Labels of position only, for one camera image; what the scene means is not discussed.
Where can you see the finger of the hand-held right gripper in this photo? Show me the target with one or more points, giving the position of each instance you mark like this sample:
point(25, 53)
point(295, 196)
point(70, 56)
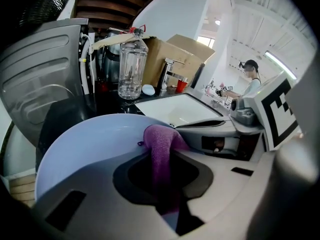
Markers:
point(190, 140)
point(205, 124)

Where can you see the red cup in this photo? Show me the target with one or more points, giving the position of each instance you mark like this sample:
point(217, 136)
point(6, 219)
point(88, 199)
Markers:
point(181, 86)

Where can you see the purple cloth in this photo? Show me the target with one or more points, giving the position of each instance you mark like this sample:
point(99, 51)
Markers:
point(160, 146)

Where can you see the white sink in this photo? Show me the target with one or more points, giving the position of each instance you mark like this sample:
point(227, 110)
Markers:
point(175, 109)

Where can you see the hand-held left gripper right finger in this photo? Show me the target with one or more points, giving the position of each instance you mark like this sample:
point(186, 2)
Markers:
point(237, 199)

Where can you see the wooden staircase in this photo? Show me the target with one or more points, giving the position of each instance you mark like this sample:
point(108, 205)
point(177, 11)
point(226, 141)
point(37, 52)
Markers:
point(112, 4)

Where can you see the brown cardboard box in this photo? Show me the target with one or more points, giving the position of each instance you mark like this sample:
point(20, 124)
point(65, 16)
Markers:
point(172, 56)

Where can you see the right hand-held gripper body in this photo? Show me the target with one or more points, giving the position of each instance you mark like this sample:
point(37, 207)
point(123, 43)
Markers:
point(272, 109)

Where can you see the grey appliance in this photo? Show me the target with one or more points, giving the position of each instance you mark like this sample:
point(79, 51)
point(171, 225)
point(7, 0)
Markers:
point(37, 71)

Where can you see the light blue soap bar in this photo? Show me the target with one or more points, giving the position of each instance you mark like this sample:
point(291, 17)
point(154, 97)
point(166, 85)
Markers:
point(148, 89)

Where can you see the chrome faucet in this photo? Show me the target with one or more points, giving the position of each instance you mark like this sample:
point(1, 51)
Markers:
point(167, 71)

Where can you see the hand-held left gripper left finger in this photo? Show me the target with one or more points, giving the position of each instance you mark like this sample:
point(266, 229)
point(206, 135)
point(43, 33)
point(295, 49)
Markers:
point(100, 209)

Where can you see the clear plastic bottle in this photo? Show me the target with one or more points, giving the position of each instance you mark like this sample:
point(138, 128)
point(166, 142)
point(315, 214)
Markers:
point(132, 66)

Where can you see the metallic kettle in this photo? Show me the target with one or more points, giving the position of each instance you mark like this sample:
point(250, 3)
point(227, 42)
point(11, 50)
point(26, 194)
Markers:
point(111, 61)

